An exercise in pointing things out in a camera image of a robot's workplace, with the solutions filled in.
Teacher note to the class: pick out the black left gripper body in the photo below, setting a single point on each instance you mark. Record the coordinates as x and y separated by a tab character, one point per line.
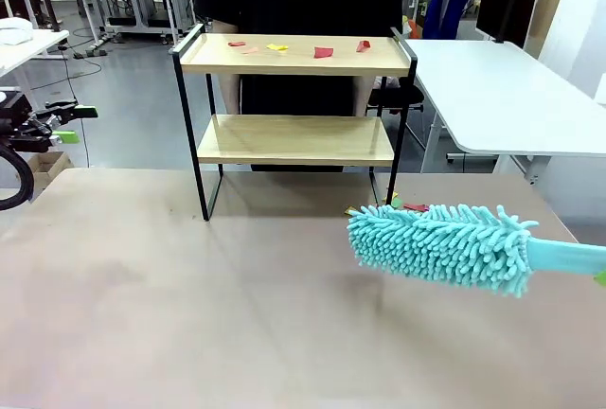
19	129

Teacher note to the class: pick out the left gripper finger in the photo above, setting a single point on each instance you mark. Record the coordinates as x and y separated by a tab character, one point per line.
78	111
66	136

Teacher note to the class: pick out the teal microfiber duster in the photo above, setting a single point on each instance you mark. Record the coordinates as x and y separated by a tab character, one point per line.
426	248

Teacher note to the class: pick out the two-tier wooden metal shelf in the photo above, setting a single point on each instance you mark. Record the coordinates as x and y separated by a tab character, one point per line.
293	61

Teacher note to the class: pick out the open cardboard box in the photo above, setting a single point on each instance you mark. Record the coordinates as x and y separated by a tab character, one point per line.
47	165

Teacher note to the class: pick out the dark floor power strip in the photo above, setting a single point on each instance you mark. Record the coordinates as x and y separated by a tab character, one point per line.
92	53

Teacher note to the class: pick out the small white desk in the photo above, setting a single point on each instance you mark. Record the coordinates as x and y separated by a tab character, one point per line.
45	42

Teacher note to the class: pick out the white cloth bundle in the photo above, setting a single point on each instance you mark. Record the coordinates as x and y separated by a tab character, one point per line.
14	30

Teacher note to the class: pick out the small red paper scrap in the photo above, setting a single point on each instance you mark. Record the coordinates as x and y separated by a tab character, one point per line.
236	43

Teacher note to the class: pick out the salmon pink paper scrap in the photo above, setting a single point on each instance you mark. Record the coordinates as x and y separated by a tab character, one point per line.
250	50

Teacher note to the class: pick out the yellow paper scrap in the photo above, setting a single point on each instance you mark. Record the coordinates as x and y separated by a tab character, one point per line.
351	210
277	47

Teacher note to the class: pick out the large white desk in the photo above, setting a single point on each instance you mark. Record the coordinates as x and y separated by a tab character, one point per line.
497	96

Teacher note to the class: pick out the green paper scrap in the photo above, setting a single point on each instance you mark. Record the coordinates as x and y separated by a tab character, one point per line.
396	203

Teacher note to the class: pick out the large red paper scrap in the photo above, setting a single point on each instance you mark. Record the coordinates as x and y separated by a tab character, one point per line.
323	52

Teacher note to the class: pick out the black office chair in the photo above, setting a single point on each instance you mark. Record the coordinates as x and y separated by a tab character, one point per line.
402	95

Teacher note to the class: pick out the black computer monitor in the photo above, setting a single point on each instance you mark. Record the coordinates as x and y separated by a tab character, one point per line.
504	6

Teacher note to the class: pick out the folded red paper scrap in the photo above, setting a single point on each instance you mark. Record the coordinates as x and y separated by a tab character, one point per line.
363	46

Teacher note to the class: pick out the orange plastic object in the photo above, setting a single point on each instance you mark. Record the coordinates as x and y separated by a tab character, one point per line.
413	29

